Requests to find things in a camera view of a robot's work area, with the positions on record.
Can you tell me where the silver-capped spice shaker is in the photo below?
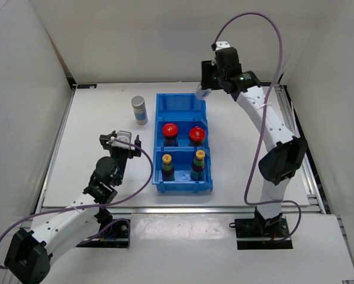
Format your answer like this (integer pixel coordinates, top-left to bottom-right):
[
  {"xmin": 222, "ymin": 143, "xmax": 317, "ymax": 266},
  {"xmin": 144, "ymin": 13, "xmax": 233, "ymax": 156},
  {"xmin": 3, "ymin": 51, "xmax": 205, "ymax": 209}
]
[
  {"xmin": 131, "ymin": 96, "xmax": 148, "ymax": 125},
  {"xmin": 195, "ymin": 84, "xmax": 211, "ymax": 100}
]

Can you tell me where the red-capped sauce jar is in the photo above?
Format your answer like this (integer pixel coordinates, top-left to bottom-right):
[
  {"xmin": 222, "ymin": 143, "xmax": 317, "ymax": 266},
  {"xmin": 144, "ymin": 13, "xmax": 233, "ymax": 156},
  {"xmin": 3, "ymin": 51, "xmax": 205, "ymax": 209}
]
[
  {"xmin": 162, "ymin": 122, "xmax": 179, "ymax": 147},
  {"xmin": 189, "ymin": 126, "xmax": 206, "ymax": 147}
]

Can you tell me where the yellow-capped sauce bottle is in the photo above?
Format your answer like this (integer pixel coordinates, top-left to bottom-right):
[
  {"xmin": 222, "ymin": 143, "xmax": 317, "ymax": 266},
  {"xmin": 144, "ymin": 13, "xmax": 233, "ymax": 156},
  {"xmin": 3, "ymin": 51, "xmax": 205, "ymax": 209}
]
[
  {"xmin": 190, "ymin": 150, "xmax": 205, "ymax": 180},
  {"xmin": 162, "ymin": 154, "xmax": 175, "ymax": 181}
]

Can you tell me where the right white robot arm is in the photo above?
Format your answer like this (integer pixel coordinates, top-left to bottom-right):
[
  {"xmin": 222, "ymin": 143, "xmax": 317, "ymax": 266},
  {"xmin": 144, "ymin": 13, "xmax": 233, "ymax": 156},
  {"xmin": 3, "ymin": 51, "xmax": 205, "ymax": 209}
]
[{"xmin": 200, "ymin": 41, "xmax": 308, "ymax": 237}]

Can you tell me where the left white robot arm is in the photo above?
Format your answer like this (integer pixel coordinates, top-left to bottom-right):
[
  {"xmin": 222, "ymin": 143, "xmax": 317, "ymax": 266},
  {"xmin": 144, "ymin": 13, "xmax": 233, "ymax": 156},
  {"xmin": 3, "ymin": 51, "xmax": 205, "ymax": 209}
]
[{"xmin": 4, "ymin": 131, "xmax": 141, "ymax": 283}]

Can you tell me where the blue three-compartment plastic bin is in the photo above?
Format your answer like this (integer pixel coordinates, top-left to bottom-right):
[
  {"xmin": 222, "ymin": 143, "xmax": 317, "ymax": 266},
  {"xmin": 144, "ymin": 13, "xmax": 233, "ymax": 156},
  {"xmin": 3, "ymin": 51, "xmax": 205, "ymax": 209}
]
[{"xmin": 152, "ymin": 93, "xmax": 213, "ymax": 193}]

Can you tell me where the left black corner label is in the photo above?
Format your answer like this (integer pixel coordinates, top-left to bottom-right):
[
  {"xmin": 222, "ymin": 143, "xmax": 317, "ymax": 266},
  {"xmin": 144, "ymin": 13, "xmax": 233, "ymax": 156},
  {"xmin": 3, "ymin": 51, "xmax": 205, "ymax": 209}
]
[{"xmin": 76, "ymin": 84, "xmax": 97, "ymax": 89}]

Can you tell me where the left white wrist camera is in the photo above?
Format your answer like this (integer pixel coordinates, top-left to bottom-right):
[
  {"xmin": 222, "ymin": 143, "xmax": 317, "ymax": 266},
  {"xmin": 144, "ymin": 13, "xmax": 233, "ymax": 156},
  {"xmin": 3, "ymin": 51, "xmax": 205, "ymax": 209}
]
[{"xmin": 108, "ymin": 130, "xmax": 132, "ymax": 149}]

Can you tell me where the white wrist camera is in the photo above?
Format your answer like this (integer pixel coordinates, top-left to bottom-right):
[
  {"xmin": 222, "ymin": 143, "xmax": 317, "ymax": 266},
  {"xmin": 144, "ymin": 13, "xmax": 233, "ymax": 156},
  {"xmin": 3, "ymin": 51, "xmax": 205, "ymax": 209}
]
[
  {"xmin": 211, "ymin": 41, "xmax": 230, "ymax": 51},
  {"xmin": 108, "ymin": 130, "xmax": 132, "ymax": 149}
]

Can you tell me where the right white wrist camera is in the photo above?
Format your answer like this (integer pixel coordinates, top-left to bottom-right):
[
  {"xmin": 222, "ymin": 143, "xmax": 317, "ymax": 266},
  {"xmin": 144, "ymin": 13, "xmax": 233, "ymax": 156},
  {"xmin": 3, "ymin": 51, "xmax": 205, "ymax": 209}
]
[{"xmin": 211, "ymin": 41, "xmax": 230, "ymax": 51}]

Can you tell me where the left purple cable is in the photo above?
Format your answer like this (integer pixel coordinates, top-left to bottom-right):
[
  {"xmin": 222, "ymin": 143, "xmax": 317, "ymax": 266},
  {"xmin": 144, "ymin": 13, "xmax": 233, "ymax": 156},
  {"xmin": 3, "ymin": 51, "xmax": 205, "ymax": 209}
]
[{"xmin": 0, "ymin": 138, "xmax": 153, "ymax": 270}]

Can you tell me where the purple cable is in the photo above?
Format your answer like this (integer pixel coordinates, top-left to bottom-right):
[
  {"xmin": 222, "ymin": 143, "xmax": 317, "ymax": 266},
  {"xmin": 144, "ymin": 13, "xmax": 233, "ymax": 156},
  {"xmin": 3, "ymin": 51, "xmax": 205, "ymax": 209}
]
[
  {"xmin": 214, "ymin": 11, "xmax": 302, "ymax": 243},
  {"xmin": 0, "ymin": 138, "xmax": 153, "ymax": 270}
]

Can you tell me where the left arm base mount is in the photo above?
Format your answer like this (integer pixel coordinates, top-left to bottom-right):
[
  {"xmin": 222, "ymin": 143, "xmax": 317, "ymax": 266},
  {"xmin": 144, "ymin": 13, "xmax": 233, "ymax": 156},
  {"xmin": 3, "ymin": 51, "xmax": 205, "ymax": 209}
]
[{"xmin": 77, "ymin": 218, "xmax": 131, "ymax": 249}]

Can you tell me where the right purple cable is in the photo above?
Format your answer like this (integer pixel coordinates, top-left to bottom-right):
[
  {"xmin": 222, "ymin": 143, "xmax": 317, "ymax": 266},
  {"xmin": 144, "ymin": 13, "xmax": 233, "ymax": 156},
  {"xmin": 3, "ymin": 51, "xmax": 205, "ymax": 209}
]
[{"xmin": 214, "ymin": 11, "xmax": 302, "ymax": 243}]

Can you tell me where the front aluminium rail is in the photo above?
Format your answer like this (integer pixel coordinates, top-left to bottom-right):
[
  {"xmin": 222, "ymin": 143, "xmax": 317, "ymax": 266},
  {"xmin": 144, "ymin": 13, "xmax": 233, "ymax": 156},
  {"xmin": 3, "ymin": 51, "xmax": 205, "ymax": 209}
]
[{"xmin": 39, "ymin": 206, "xmax": 326, "ymax": 214}]

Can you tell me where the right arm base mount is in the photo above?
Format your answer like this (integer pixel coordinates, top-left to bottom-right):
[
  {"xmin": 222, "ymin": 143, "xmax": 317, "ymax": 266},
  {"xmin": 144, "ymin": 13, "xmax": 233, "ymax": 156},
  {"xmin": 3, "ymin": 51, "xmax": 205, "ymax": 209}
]
[{"xmin": 229, "ymin": 218, "xmax": 293, "ymax": 250}]

